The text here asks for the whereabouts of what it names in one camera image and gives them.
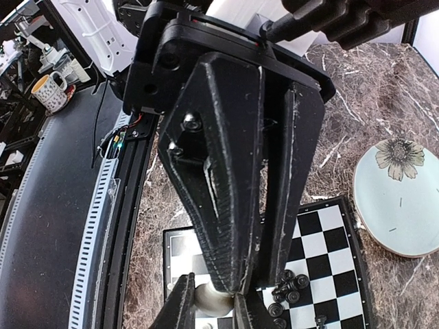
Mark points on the pale green flower plate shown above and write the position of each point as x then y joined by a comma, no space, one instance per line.
395,191

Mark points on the black chess pieces pile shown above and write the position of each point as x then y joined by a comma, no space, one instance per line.
288,294

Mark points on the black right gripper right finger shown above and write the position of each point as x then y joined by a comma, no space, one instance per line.
250,312

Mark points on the white chess piece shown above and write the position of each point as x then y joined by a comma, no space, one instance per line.
212,302

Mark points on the white slotted cable duct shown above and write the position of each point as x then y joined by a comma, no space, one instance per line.
51,231

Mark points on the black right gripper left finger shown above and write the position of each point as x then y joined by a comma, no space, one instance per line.
178,312

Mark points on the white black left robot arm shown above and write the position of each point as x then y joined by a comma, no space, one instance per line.
99,34

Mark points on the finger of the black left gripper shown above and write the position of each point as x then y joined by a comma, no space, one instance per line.
204,155
281,137

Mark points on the patterned ceramic mug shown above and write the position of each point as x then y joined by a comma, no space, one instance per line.
50,91

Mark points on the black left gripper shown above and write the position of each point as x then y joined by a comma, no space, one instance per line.
186,58

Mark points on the black grey chessboard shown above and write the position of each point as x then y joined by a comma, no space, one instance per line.
324,248

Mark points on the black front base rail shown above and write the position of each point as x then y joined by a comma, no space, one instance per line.
130,175

